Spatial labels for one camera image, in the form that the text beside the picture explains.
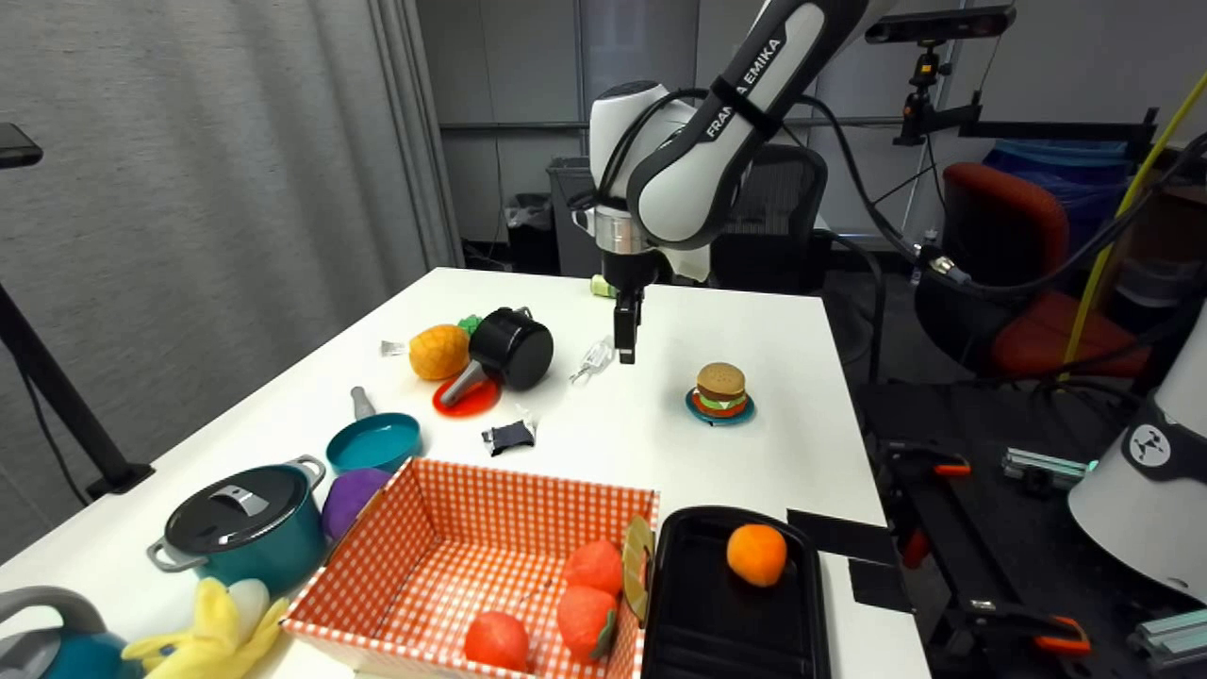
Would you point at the blue fabric chair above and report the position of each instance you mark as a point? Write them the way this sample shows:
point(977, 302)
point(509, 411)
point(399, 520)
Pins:
point(1067, 170)

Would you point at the teal pot with black lid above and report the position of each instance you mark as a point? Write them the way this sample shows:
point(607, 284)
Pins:
point(245, 520)

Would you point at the black mesh office chair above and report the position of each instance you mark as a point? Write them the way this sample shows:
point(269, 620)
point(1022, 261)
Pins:
point(780, 226)

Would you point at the toy hamburger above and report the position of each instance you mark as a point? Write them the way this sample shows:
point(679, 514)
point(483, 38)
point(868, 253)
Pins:
point(723, 385)

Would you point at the white soft lump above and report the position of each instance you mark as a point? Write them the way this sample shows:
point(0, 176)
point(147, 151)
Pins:
point(245, 596)

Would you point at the red checkered carton box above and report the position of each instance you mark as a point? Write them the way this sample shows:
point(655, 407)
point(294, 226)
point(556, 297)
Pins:
point(440, 551)

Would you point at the brown toy bread slice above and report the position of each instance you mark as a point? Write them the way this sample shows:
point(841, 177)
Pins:
point(640, 568)

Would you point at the large orange toy fruit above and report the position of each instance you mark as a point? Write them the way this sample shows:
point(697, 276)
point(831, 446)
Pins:
point(440, 351)

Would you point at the round red toy tomato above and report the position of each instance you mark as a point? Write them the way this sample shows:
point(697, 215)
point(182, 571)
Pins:
point(499, 637)

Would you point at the purple toy object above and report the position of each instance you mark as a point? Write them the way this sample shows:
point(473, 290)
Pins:
point(351, 494)

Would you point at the gray trash bin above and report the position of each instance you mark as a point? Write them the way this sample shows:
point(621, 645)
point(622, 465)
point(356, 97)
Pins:
point(568, 214)

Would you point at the small black packet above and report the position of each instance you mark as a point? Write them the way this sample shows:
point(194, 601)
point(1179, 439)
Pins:
point(508, 435)

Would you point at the black toy pot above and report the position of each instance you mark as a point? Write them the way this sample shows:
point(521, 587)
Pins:
point(514, 347)

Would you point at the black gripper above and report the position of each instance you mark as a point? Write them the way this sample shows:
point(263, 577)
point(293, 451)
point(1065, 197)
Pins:
point(629, 276)

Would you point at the black trash bag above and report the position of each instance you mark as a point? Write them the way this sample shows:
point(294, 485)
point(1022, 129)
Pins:
point(528, 226)

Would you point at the yellow banana toy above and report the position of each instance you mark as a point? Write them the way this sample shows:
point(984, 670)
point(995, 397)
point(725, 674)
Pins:
point(209, 635)

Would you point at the red toy plate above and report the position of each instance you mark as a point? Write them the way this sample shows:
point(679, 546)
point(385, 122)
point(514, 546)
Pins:
point(468, 400)

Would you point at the green toy piece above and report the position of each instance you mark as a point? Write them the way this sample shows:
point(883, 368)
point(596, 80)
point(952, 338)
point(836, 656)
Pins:
point(468, 326)

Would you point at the red toy food piece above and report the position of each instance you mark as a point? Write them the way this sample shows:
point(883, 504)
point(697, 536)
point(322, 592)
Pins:
point(587, 620)
point(592, 568)

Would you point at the black stand platform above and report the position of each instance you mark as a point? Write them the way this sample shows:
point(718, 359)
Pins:
point(18, 146)

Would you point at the black plastic tray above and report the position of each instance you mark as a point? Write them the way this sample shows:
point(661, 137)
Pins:
point(702, 616)

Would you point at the teal clamp bar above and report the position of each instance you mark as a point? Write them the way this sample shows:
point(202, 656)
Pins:
point(1044, 465)
point(1169, 626)

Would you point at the black stereo camera bar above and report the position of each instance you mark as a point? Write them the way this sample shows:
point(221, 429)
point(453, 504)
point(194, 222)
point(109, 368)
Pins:
point(937, 24)

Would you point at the teal toy kettle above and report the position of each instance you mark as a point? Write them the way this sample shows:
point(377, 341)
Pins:
point(50, 645)

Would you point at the black tripod leg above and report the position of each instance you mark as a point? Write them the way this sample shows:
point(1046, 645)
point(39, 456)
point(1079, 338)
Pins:
point(60, 400)

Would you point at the teal toy pan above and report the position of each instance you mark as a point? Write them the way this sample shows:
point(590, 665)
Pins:
point(375, 442)

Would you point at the small orange toy fruit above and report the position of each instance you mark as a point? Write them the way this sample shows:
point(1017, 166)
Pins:
point(757, 554)

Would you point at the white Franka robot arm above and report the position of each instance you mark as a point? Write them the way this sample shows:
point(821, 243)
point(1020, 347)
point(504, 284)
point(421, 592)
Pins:
point(702, 162)

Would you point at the small teal plate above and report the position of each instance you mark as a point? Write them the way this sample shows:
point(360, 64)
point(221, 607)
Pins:
point(697, 406)

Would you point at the red office chair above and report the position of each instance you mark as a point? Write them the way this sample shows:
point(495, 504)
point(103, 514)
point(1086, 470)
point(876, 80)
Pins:
point(1003, 249)

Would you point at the clear plastic toy object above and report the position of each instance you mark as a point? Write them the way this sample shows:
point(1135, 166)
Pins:
point(590, 365)

